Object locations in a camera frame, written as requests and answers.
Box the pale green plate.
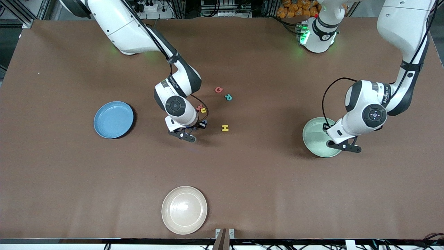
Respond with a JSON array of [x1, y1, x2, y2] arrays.
[[302, 117, 344, 158]]

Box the beige plate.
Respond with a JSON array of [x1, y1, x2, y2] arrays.
[[161, 186, 208, 235]]

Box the blue plate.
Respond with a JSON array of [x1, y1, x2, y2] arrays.
[[93, 101, 135, 139]]

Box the black equipment rack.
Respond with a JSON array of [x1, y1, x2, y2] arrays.
[[200, 0, 252, 18]]

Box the bag of orange items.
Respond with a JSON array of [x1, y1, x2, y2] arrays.
[[276, 0, 319, 18]]

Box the white power strip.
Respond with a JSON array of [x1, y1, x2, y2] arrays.
[[139, 0, 174, 19]]

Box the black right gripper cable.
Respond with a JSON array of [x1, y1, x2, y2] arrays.
[[120, 0, 210, 123]]

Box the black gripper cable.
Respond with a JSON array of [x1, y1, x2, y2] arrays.
[[120, 0, 210, 123], [322, 0, 438, 126]]

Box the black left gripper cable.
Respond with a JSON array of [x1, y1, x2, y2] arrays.
[[322, 0, 438, 126]]

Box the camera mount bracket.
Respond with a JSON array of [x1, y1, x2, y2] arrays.
[[212, 228, 235, 250]]

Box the aluminium frame post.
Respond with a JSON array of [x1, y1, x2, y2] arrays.
[[33, 0, 58, 20]]

